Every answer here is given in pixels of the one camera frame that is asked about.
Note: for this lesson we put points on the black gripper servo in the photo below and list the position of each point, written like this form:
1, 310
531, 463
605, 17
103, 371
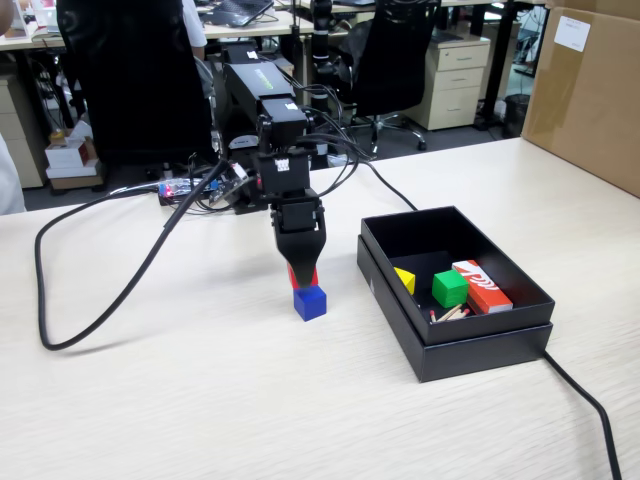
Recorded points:
285, 175

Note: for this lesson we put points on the red cube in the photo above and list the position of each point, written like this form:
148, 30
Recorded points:
291, 279

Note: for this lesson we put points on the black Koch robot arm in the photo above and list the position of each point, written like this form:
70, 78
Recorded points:
245, 85

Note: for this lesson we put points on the blue cube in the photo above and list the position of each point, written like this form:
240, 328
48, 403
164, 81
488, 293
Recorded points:
310, 305

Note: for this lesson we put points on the green cube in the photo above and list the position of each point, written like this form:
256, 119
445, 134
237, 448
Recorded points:
450, 289

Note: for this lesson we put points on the yellow wedge block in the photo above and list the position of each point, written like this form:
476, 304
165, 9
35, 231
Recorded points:
406, 281

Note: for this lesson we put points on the black cardboard box tray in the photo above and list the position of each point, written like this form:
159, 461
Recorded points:
435, 235

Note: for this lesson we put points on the controller board with red LED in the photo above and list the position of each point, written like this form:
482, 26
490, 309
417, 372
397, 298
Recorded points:
170, 191

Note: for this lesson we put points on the orange and white matchbox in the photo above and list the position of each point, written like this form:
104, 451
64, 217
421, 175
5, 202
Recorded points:
482, 287

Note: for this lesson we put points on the black open box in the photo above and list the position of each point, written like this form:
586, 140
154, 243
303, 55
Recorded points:
475, 357

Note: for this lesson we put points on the black pole with white bands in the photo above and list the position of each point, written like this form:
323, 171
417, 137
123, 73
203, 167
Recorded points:
320, 50

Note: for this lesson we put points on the cream three-drawer cabinet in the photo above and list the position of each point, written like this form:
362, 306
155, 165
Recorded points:
450, 80

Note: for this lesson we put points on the beige office desk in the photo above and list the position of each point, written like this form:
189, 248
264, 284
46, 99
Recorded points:
225, 31

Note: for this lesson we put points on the large black mesh office chair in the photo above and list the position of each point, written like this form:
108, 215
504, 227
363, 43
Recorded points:
140, 75

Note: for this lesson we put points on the flat white box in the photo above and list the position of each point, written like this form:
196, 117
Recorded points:
70, 171

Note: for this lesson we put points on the black laptop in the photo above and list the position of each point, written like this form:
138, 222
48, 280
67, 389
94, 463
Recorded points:
235, 12

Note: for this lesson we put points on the black waste bin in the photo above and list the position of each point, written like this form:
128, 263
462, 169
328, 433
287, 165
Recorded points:
516, 117

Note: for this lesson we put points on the person in white shirt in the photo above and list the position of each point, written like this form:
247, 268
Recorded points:
192, 25
7, 175

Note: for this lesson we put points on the white cardboard box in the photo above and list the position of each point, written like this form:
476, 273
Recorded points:
65, 156

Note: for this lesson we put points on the office desk with black legs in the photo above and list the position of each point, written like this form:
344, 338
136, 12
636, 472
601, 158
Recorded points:
500, 75

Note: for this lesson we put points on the large brown cardboard box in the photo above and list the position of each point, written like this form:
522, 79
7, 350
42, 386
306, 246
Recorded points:
585, 110

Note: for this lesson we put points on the white shipping label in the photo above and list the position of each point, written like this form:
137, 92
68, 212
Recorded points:
572, 32

